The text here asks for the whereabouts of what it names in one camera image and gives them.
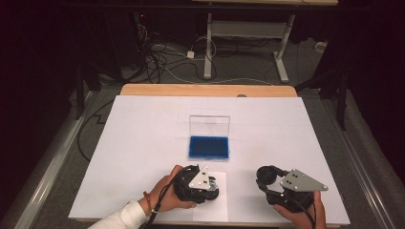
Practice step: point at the white power adapter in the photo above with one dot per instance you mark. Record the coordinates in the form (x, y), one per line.
(190, 54)

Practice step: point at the dark metal stand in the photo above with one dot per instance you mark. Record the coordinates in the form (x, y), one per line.
(342, 101)
(79, 95)

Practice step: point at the person's left hand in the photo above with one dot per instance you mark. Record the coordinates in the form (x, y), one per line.
(162, 197)

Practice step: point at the white metal frame desk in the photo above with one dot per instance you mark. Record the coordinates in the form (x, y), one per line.
(248, 29)

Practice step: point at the person's right hand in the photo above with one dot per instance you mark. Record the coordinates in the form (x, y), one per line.
(304, 221)

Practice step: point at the blue ink pad clear lid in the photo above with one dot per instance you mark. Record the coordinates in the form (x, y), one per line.
(208, 148)

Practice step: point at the small white paper sheet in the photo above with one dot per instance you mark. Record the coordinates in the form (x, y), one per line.
(222, 206)

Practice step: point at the aluminium floor rail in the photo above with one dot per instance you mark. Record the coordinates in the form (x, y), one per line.
(54, 165)
(359, 165)

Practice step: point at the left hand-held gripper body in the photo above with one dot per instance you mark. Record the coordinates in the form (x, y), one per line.
(198, 181)

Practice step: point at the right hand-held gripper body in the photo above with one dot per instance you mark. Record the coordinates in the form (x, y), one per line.
(301, 184)

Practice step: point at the large white table cover sheet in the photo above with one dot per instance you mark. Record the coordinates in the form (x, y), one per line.
(254, 127)

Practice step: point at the small beige box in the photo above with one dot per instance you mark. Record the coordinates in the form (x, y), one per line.
(321, 46)

